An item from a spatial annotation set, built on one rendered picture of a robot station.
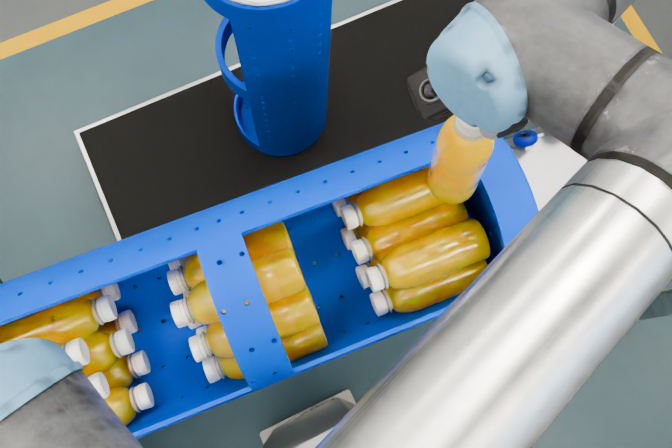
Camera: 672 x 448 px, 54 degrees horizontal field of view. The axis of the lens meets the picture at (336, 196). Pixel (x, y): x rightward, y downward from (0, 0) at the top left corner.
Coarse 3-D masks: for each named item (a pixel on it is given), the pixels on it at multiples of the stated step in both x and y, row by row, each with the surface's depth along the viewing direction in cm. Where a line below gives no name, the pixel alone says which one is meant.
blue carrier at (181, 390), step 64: (256, 192) 100; (320, 192) 95; (512, 192) 94; (128, 256) 92; (320, 256) 118; (0, 320) 88; (256, 320) 89; (320, 320) 113; (384, 320) 109; (192, 384) 108; (256, 384) 95
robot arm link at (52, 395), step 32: (0, 352) 34; (32, 352) 35; (64, 352) 38; (0, 384) 32; (32, 384) 33; (64, 384) 34; (0, 416) 31; (32, 416) 31; (64, 416) 32; (96, 416) 34
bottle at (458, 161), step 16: (448, 128) 78; (448, 144) 78; (464, 144) 77; (480, 144) 77; (432, 160) 86; (448, 160) 80; (464, 160) 78; (480, 160) 79; (432, 176) 88; (448, 176) 83; (464, 176) 82; (480, 176) 85; (432, 192) 91; (448, 192) 87; (464, 192) 87
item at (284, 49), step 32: (224, 0) 123; (320, 0) 131; (224, 32) 167; (256, 32) 131; (288, 32) 133; (320, 32) 143; (224, 64) 164; (256, 64) 145; (288, 64) 147; (320, 64) 159; (256, 96) 163; (288, 96) 163; (320, 96) 178; (256, 128) 186; (288, 128) 184; (320, 128) 203
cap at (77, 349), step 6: (72, 342) 93; (78, 342) 93; (84, 342) 95; (66, 348) 93; (72, 348) 92; (78, 348) 92; (84, 348) 95; (72, 354) 92; (78, 354) 92; (84, 354) 94; (78, 360) 92; (84, 360) 93
